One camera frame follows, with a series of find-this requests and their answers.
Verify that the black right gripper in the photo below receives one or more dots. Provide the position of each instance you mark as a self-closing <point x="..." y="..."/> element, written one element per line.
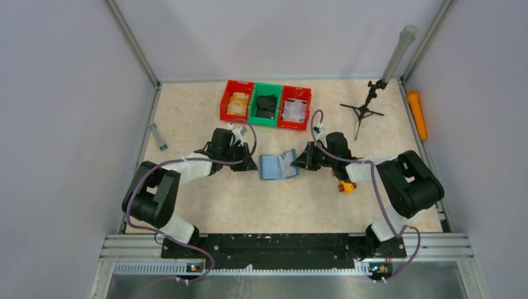
<point x="304" y="159"/>

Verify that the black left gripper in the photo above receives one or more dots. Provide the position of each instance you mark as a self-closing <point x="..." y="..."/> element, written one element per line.
<point x="248" y="164"/>

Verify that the white VIP card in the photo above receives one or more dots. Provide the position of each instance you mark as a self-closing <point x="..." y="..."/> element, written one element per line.
<point x="285" y="161"/>

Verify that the teal card holder wallet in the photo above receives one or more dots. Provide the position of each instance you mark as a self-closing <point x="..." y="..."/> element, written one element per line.
<point x="269" y="168"/>

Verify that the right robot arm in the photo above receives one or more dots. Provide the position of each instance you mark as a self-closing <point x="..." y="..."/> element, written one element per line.
<point x="409" y="184"/>

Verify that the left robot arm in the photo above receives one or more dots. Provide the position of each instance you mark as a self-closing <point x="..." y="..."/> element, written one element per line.
<point x="151" y="198"/>

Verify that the red bin with clear bags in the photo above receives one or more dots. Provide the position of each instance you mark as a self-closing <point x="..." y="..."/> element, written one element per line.
<point x="294" y="107"/>

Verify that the red bin with orange items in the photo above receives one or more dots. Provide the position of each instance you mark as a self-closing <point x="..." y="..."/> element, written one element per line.
<point x="235" y="100"/>

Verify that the green plastic bin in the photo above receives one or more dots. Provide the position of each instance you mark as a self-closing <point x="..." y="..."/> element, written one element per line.
<point x="259" y="90"/>

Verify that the black mini tripod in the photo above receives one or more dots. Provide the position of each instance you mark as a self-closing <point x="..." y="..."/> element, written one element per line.
<point x="364" y="111"/>

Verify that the orange flashlight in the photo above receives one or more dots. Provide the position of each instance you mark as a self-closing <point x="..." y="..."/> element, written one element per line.
<point x="413" y="99"/>

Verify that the grey cylinder on tripod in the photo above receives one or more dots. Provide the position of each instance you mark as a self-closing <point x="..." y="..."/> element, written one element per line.
<point x="406" y="37"/>

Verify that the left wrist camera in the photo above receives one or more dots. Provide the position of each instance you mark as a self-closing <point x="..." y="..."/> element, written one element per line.
<point x="238" y="133"/>

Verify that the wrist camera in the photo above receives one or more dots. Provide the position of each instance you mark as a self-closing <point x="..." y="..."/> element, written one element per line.
<point x="238" y="133"/>
<point x="319" y="132"/>

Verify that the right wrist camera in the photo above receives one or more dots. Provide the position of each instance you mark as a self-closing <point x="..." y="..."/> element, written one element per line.
<point x="319" y="132"/>

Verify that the grey bracket tool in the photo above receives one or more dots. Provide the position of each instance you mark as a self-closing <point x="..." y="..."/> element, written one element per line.
<point x="161" y="143"/>

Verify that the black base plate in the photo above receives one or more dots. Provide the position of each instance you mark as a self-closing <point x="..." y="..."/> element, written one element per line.
<point x="280" y="251"/>

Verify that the aluminium frame rail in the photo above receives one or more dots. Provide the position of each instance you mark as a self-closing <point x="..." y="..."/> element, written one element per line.
<point x="140" y="254"/>

